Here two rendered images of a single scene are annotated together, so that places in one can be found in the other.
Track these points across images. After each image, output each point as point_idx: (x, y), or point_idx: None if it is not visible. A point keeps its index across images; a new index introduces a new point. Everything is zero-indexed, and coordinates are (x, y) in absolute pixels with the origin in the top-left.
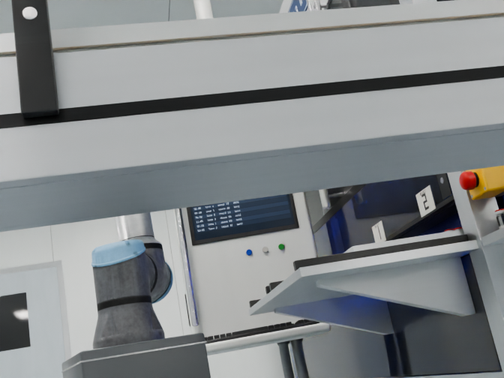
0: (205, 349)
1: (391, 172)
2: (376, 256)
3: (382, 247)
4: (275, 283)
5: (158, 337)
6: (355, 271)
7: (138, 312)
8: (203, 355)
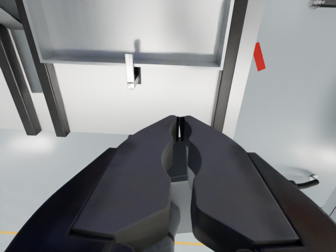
0: (188, 173)
1: None
2: (254, 46)
3: (243, 22)
4: (65, 130)
5: (171, 203)
6: None
7: (174, 228)
8: (188, 171)
